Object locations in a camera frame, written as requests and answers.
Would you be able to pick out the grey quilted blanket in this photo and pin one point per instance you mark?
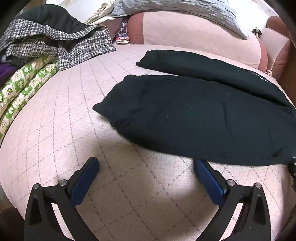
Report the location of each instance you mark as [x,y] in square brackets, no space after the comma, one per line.
[185,11]

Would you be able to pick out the brown pink armrest cushion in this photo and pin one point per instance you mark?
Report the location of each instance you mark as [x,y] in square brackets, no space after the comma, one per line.
[277,46]

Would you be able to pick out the pink quilted sofa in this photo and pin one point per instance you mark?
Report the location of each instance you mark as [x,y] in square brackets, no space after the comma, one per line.
[69,115]

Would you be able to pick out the beige cloth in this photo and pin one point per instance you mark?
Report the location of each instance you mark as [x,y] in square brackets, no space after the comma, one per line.
[101,14]

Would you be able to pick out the black garment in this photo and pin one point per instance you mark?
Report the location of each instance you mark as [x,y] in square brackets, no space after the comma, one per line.
[50,18]

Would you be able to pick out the houndstooth coat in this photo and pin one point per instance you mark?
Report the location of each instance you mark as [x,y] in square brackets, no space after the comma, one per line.
[69,44]

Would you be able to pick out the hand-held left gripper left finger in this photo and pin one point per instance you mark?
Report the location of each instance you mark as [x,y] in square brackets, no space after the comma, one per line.
[85,180]

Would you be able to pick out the black pants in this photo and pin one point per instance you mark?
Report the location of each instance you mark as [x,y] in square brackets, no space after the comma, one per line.
[189,120]

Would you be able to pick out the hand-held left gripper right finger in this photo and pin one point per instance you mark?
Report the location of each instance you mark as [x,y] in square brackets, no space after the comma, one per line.
[208,180]

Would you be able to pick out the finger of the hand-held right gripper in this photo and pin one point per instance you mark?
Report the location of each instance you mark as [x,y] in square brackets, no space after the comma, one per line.
[292,172]

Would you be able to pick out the small black bow ornament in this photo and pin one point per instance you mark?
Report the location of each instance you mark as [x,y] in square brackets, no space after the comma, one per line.
[256,32]

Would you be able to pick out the colourful snack packet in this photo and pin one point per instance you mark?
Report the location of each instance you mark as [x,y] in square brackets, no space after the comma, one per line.
[122,38]

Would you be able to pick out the green frog printed blanket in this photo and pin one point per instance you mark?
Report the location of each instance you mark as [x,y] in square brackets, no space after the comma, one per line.
[25,85]

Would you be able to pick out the pink sofa back cushion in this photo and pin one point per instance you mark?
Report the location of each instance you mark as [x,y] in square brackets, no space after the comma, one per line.
[189,32]

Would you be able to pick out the purple cloth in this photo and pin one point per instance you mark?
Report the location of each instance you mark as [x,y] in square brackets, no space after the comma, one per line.
[5,73]

